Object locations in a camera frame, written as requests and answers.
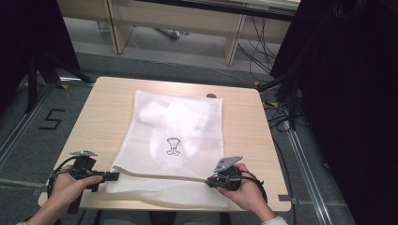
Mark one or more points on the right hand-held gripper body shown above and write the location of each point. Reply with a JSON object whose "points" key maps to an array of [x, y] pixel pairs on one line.
{"points": [[231, 179]]}

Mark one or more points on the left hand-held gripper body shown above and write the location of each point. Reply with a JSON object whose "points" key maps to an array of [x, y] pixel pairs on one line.
{"points": [[84, 165]]}

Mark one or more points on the white mesh laundry bag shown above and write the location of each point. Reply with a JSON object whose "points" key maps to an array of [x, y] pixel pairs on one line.
{"points": [[175, 190]]}

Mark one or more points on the person's right hand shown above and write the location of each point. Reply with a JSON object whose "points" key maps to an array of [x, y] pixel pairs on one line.
{"points": [[250, 193]]}

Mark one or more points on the person's left hand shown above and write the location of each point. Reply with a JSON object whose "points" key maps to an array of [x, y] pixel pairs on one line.
{"points": [[64, 192]]}

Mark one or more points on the grey tape strip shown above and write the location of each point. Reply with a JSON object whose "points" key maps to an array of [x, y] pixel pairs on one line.
{"points": [[285, 198]]}

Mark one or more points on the white garment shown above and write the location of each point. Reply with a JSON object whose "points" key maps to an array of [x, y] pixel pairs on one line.
{"points": [[175, 118]]}

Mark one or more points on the yellow tape piece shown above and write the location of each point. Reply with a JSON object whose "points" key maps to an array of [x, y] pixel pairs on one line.
{"points": [[273, 104], [257, 83], [64, 86]]}

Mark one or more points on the small dark round object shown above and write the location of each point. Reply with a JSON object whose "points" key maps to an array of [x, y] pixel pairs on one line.
{"points": [[211, 95]]}

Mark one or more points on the black tripod stand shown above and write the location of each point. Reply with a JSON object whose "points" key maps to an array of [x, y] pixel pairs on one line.
{"points": [[31, 87], [293, 106]]}

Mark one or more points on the black curtain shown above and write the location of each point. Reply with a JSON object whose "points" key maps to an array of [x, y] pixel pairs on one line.
{"points": [[31, 31], [344, 93]]}

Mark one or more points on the grey power strip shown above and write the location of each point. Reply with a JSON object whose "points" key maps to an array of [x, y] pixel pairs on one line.
{"points": [[170, 33]]}

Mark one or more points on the metal floor rail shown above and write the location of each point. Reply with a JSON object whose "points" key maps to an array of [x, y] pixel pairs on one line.
{"points": [[22, 125], [308, 175]]}

